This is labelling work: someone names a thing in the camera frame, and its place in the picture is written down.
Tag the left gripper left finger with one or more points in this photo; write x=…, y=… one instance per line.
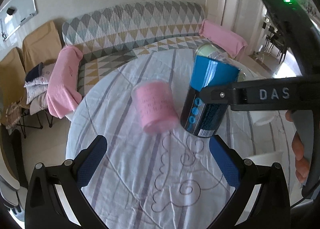
x=43, y=207

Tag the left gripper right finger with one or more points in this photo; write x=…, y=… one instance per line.
x=261, y=198

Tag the blue black metal tumbler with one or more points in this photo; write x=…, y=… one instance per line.
x=206, y=100

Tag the white paper cup far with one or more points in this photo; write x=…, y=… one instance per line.
x=260, y=118

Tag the white paper cup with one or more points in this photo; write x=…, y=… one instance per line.
x=267, y=159
x=260, y=118

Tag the white paper cup near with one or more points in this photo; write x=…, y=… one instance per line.
x=267, y=159

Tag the pink green lidded cup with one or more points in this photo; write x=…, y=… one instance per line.
x=210, y=51

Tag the person's right hand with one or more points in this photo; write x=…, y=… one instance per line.
x=301, y=163

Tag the dark dining chairs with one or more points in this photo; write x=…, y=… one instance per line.
x=274, y=39

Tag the pink towel right armrest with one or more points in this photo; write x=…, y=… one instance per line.
x=232, y=43

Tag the pink towel armrest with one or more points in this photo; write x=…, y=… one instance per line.
x=62, y=93
x=232, y=43

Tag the striped white tablecloth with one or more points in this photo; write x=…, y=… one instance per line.
x=162, y=181

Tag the pink towel left armrest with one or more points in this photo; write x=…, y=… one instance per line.
x=62, y=93

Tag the tan covered chair left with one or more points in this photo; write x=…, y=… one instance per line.
x=12, y=78

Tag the stack of folded pillows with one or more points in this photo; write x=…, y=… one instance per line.
x=36, y=85

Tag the triangle pattern sofa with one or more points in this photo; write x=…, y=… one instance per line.
x=113, y=36

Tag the whiteboard on wall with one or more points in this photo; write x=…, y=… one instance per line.
x=15, y=14

